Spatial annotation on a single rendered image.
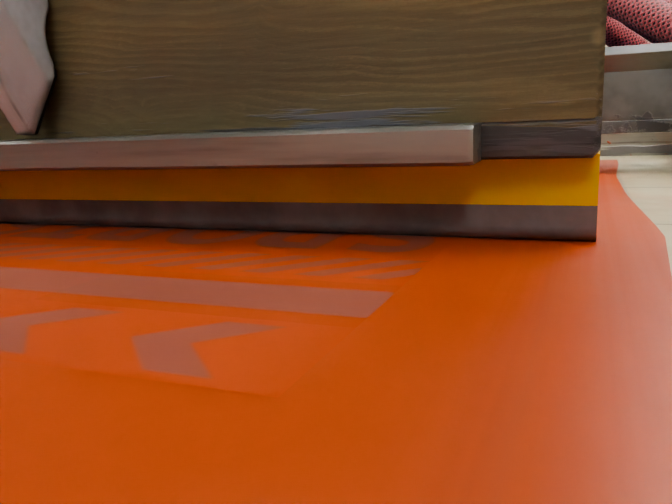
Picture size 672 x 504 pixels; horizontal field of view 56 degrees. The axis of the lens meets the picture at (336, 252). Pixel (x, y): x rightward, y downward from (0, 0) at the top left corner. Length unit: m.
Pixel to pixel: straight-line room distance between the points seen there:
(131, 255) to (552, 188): 0.12
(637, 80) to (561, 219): 0.26
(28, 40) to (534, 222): 0.17
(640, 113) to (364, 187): 0.27
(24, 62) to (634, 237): 0.20
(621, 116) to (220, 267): 0.32
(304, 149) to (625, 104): 0.29
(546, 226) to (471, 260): 0.03
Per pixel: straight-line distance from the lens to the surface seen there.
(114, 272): 0.17
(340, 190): 0.20
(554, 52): 0.17
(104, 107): 0.23
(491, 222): 0.19
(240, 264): 0.17
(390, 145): 0.17
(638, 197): 0.30
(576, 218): 0.19
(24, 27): 0.24
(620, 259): 0.17
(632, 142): 0.61
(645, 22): 1.07
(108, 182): 0.25
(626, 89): 0.44
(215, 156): 0.19
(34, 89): 0.24
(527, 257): 0.17
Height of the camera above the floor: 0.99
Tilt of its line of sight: 11 degrees down
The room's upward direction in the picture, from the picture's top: 2 degrees counter-clockwise
